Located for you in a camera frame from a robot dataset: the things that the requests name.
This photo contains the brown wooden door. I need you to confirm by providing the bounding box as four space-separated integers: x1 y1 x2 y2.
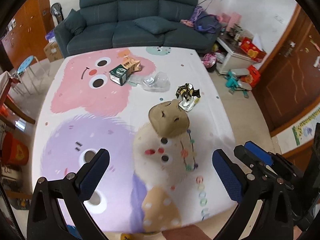
253 9 319 134

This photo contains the red gift box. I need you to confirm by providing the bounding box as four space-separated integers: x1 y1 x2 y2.
2 132 29 166

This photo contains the red box on floor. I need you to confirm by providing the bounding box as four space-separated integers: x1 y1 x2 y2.
240 65 260 88

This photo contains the teal toy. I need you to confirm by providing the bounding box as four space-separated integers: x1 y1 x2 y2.
225 68 252 99

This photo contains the black yellow crumpled wrapper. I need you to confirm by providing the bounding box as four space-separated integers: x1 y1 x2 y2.
175 83 201 112

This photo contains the brown crumpled paper tray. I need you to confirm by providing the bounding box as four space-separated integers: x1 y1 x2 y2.
148 99 190 138

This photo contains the red box on cabinet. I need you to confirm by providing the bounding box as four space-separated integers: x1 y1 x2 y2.
240 37 266 63

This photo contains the white side cabinet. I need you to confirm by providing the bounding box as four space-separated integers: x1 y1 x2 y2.
216 35 254 74

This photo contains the colourful cartoon tablecloth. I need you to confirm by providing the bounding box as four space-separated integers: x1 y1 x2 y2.
31 47 235 232

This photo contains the clear plastic container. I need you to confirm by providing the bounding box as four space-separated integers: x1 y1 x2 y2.
129 72 170 93

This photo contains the purple backpack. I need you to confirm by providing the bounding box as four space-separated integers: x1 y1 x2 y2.
190 6 221 34

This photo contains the tan crumpled carton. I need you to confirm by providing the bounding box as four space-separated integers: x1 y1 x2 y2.
121 56 142 73

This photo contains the blue round stool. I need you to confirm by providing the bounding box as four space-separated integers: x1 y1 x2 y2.
16 55 50 95

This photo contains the green carton box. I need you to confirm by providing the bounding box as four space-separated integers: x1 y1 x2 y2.
109 64 130 86

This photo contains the cardboard box on floor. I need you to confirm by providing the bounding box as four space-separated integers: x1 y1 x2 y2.
44 41 63 62

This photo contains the dark teal cushion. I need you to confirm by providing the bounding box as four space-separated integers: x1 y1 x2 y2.
133 16 176 35

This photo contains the orange wooden wardrobe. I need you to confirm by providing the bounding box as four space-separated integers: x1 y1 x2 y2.
1 0 54 71

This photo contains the dark teal sofa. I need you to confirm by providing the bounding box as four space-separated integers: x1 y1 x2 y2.
53 0 222 57

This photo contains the black standing fan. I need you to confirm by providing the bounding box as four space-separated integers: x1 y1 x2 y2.
50 3 64 24

